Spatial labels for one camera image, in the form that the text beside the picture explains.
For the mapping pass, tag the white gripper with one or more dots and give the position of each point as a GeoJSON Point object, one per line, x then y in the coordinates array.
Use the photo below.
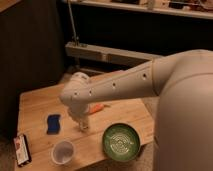
{"type": "Point", "coordinates": [79, 115]}

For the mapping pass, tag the small clear bottle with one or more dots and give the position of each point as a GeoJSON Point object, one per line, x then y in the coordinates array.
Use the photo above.
{"type": "Point", "coordinates": [85, 126]}

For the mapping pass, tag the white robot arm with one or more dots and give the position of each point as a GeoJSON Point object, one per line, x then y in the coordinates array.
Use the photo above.
{"type": "Point", "coordinates": [183, 82]}

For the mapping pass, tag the blue sponge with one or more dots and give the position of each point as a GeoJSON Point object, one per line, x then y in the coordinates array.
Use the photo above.
{"type": "Point", "coordinates": [53, 123]}

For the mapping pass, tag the orange carrot toy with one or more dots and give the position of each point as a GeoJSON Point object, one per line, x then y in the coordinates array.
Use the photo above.
{"type": "Point", "coordinates": [96, 108]}

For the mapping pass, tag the green bowl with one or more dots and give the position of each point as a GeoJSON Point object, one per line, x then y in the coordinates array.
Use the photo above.
{"type": "Point", "coordinates": [121, 142]}

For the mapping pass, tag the black snack packet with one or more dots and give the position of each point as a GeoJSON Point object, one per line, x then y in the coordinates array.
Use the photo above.
{"type": "Point", "coordinates": [22, 152]}

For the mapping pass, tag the upper wooden shelf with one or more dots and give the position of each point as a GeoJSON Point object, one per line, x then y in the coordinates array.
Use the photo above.
{"type": "Point", "coordinates": [202, 9]}

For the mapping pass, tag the grey metal shelf frame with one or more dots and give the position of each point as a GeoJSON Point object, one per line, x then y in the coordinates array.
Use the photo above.
{"type": "Point", "coordinates": [80, 50]}

